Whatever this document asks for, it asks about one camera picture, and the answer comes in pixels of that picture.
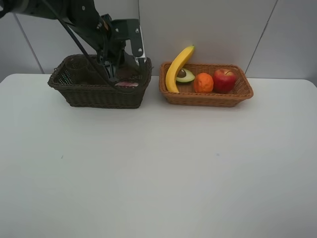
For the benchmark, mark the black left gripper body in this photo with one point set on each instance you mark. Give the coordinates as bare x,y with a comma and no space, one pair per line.
110,57

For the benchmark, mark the brown translucent plastic cup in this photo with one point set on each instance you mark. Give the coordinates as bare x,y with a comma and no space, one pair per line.
77,68

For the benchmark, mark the halved avocado with pit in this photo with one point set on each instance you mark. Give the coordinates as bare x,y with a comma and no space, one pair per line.
185,76

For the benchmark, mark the orange tangerine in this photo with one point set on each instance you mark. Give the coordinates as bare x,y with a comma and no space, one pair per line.
203,83

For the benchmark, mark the light orange wicker basket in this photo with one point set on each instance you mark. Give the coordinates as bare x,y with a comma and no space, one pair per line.
187,96

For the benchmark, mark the yellow banana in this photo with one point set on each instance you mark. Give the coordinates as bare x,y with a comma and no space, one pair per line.
175,67

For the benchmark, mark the pink detergent bottle white cap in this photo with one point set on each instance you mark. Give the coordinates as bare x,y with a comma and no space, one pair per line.
127,84

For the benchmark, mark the dark brown wicker basket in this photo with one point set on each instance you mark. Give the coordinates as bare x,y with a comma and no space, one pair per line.
99,94

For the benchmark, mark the dark green pump bottle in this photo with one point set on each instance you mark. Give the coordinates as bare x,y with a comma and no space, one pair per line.
128,67

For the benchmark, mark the red apple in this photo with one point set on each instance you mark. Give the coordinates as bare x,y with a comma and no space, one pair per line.
224,80

